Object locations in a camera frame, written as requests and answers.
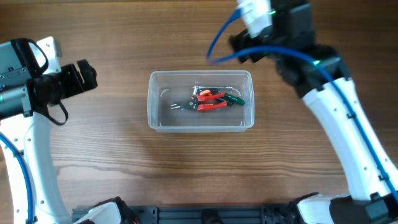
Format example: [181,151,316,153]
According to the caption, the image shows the green handled screwdriver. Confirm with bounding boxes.
[216,93,245,106]

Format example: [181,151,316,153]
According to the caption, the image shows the small silver wrench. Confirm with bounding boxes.
[193,85,233,95]

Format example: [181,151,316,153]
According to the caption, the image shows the clear plastic container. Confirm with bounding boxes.
[147,70,255,133]

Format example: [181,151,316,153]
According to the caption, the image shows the red handled cutters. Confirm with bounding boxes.
[174,91,228,113]

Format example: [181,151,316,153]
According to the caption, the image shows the orange black pliers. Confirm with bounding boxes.
[170,88,228,110]

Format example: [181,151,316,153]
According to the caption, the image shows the black orange screwdriver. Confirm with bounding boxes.
[198,88,218,95]

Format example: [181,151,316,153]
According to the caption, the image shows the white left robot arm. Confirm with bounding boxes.
[1,37,139,224]

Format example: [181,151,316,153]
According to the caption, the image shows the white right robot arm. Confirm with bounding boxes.
[229,1,397,223]

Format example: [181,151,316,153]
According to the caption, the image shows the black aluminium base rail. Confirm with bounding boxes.
[130,204,304,224]

